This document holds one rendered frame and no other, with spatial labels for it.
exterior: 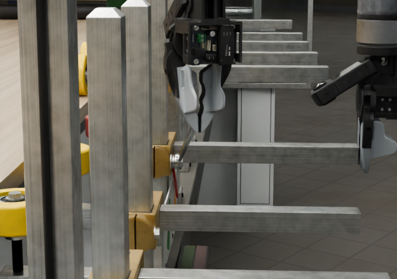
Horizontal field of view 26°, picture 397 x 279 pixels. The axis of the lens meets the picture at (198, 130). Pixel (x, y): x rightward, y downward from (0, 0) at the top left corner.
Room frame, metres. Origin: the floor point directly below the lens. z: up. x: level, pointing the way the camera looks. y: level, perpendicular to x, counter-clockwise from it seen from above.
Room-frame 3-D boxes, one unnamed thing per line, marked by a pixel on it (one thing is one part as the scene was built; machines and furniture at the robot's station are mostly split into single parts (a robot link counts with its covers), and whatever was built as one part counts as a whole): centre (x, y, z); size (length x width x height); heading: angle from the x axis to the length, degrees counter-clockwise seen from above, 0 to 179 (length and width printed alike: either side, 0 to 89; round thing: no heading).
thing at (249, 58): (1.91, -0.01, 0.95); 0.50 x 0.04 x 0.04; 87
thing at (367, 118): (1.37, -0.27, 0.91); 0.05 x 0.02 x 0.09; 177
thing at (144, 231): (1.15, 0.08, 0.81); 0.14 x 0.06 x 0.05; 177
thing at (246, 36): (2.40, -0.11, 0.95); 0.37 x 0.03 x 0.03; 87
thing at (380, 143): (1.38, -0.30, 0.86); 0.06 x 0.03 x 0.09; 87
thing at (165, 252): (1.34, 0.05, 0.75); 0.26 x 0.01 x 0.10; 177
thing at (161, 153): (1.39, 0.07, 0.85); 0.14 x 0.06 x 0.05; 177
